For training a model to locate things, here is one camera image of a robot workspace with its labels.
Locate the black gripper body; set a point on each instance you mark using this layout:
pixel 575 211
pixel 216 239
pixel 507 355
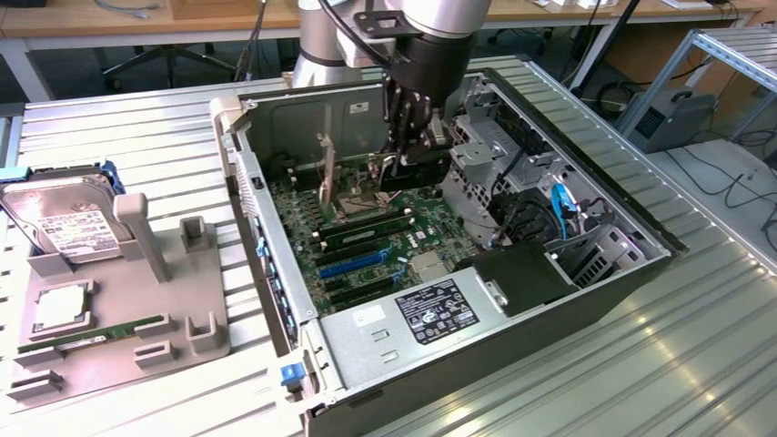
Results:
pixel 431 64

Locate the graphics card with metal bracket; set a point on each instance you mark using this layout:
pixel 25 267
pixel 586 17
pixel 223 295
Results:
pixel 412 179

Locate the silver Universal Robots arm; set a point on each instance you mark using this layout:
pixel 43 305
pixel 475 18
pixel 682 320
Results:
pixel 450 13

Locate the silver disk bay cage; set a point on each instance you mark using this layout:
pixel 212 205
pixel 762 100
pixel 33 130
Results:
pixel 480 182

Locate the green motherboard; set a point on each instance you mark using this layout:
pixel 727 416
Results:
pixel 426 214

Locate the CPU socket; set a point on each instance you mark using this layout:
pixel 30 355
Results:
pixel 358 207

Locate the black office chair base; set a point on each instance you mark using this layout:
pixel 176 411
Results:
pixel 172 57
pixel 540 34

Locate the wooden office desk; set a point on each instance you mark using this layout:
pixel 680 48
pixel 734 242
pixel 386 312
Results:
pixel 61 25
pixel 547 16

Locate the silver chipset heatsink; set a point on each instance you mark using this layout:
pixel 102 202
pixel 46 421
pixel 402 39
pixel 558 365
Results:
pixel 428 264

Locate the black expansion slot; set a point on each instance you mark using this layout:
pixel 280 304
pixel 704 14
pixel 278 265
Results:
pixel 358 286
pixel 364 296
pixel 346 257

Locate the black stand pole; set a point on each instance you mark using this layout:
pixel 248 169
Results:
pixel 607 41

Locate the blue expansion slot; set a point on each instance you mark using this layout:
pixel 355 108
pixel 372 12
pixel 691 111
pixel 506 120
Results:
pixel 352 268

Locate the white desk box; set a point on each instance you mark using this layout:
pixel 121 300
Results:
pixel 602 3

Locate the black plastic fan shroud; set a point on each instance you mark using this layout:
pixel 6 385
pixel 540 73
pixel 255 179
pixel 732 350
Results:
pixel 522 277

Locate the brown cardboard box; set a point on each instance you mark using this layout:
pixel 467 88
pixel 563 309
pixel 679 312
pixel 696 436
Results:
pixel 200 9

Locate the grey computer tower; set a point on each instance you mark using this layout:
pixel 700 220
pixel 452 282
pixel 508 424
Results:
pixel 680 123

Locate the silver power supply unit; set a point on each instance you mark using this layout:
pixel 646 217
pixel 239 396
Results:
pixel 364 346

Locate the blue plastic disk carrier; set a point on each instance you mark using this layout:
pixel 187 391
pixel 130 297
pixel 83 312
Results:
pixel 113 175

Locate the open black PC case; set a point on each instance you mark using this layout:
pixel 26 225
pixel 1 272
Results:
pixel 486 359

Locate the blue case latch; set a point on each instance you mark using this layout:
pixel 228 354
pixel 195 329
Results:
pixel 291 373

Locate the silver hard disk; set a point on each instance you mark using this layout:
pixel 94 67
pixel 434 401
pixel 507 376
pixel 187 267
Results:
pixel 67 214

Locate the grey plastic parts rack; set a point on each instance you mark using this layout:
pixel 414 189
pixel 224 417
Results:
pixel 122 314

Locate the silver CPU chip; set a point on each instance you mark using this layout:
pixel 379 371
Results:
pixel 59 309

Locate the green RAM stick with label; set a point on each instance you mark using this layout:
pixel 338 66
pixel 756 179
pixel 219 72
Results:
pixel 86 339

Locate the wrist camera with black bracket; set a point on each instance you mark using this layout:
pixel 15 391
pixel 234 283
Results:
pixel 371 50

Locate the aluminium profile frame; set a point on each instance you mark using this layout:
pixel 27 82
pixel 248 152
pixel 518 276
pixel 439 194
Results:
pixel 728 50

